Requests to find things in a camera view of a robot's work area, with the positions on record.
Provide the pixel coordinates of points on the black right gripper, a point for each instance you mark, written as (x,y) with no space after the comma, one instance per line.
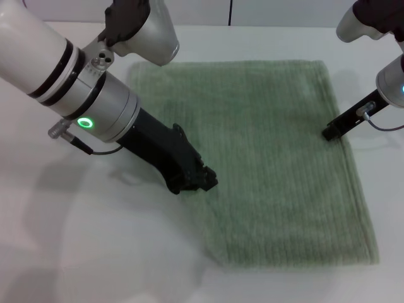
(356,116)

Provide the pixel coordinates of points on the light green fluffy towel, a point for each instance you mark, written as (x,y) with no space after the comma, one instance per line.
(268,173)

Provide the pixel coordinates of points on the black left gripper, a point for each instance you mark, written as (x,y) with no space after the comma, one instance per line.
(158,145)

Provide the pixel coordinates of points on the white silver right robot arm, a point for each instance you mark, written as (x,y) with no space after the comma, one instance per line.
(391,83)

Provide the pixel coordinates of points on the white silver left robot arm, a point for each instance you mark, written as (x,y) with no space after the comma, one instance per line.
(34,60)

